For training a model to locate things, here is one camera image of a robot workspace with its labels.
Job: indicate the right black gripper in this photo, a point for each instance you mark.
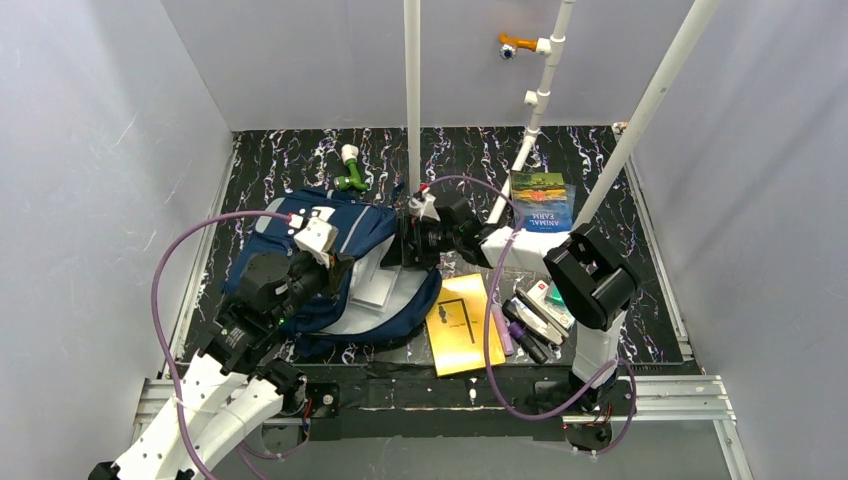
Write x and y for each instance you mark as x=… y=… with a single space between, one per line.
x=411 y=240

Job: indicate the orange tap on pipe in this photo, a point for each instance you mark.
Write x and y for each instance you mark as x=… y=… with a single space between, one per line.
x=518 y=42

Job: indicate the green white pipe fitting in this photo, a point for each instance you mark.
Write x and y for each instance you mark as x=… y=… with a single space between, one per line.
x=353 y=180

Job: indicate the white PVC pipe frame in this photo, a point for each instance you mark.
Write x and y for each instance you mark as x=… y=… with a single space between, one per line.
x=690 y=31

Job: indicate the navy blue student backpack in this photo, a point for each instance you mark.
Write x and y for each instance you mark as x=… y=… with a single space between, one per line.
x=330 y=317

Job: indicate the grey white photography portfolio book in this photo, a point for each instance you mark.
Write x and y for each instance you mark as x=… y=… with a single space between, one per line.
x=378 y=288

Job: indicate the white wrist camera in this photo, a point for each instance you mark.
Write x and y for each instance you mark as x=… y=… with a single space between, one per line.
x=315 y=236
x=422 y=205

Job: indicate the green pencil sharpener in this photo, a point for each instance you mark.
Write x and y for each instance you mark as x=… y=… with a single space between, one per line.
x=554 y=298

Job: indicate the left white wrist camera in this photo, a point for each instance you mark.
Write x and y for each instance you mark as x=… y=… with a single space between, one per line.
x=315 y=236

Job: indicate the pink highlighter pen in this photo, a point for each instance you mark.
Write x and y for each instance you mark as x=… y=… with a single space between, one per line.
x=502 y=330

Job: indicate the transparent pencil case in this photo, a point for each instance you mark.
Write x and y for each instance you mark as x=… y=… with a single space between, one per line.
x=545 y=320

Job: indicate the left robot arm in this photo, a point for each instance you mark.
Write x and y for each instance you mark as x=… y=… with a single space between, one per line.
x=227 y=389

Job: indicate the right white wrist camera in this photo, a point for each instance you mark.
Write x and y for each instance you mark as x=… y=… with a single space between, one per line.
x=422 y=205

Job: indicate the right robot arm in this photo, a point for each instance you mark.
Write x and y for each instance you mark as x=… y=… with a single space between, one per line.
x=596 y=283

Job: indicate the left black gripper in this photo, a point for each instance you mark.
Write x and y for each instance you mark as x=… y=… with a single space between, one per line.
x=333 y=273

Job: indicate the yellow book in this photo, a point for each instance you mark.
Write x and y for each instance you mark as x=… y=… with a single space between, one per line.
x=455 y=327

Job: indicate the white eraser box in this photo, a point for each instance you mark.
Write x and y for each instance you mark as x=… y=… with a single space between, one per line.
x=539 y=291

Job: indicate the black marker pen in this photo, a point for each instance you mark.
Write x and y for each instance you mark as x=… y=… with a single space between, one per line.
x=517 y=330

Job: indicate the Animal Farm paperback book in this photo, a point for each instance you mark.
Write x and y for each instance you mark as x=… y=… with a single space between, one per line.
x=545 y=200

